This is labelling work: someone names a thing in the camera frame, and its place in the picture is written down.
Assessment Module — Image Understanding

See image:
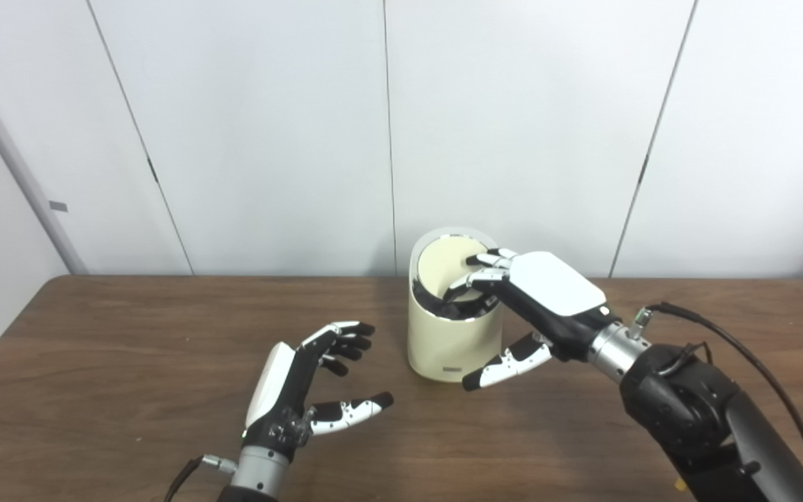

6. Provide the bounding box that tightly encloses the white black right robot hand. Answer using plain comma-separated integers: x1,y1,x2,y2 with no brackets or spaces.
447,248,622,391

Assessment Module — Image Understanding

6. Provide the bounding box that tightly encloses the black bin liner bag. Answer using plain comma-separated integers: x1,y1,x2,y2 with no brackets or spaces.
412,279,500,321

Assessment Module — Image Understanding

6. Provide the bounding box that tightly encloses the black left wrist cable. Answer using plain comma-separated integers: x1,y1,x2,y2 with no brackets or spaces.
165,455,238,502

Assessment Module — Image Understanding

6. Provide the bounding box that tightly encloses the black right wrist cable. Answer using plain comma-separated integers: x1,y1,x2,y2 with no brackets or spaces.
628,301,803,502

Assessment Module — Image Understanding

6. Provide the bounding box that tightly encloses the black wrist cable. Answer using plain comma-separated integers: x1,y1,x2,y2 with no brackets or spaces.
165,455,238,502
628,301,803,502

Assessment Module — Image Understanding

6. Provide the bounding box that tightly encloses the cream-colored bin body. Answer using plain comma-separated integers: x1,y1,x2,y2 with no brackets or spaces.
407,227,507,383

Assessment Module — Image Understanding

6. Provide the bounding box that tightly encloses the cream round bin lid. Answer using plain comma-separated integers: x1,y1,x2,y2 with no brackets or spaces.
419,237,496,302

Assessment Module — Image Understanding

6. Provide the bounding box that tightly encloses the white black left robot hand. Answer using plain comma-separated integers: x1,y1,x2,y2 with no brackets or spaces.
241,321,395,461

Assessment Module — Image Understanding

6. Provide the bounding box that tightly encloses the grey wall corner post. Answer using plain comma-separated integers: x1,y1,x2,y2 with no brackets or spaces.
0,42,89,275

